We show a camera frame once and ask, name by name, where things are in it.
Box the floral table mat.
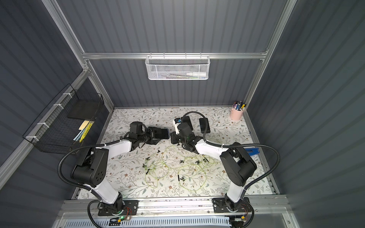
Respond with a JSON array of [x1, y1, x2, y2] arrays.
[[77, 106, 274, 200]]

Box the white marker in basket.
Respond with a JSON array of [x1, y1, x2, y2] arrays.
[[186, 72, 207, 78]]

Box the blue object at mat edge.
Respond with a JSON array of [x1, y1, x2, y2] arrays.
[[245, 147, 260, 156]]

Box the black wire wall basket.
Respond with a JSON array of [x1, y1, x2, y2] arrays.
[[23, 85, 104, 154]]

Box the black notebook in basket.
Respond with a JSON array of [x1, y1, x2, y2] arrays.
[[67, 100, 101, 121]]

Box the pink pen cup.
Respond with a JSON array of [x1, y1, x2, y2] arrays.
[[230, 101, 246, 121]]

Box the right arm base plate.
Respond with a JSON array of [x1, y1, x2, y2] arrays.
[[212, 197, 253, 214]]

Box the green wired earphones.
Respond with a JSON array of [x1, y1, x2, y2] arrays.
[[176, 148, 228, 193], [143, 145, 181, 189]]

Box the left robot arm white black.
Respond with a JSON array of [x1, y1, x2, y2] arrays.
[[57, 122, 160, 208]]

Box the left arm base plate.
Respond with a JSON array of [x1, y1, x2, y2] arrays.
[[98, 200, 139, 216]]

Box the yellow sticky notes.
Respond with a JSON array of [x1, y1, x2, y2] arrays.
[[79, 120, 90, 131]]

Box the white wire mesh basket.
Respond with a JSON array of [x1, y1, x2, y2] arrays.
[[145, 55, 211, 80]]

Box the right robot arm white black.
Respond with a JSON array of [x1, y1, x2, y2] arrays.
[[171, 111, 280, 211]]

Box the black smartphone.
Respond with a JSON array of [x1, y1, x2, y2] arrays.
[[199, 117, 211, 134], [181, 116, 194, 131], [154, 128, 170, 140]]

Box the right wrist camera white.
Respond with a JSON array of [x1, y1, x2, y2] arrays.
[[173, 118, 182, 135]]

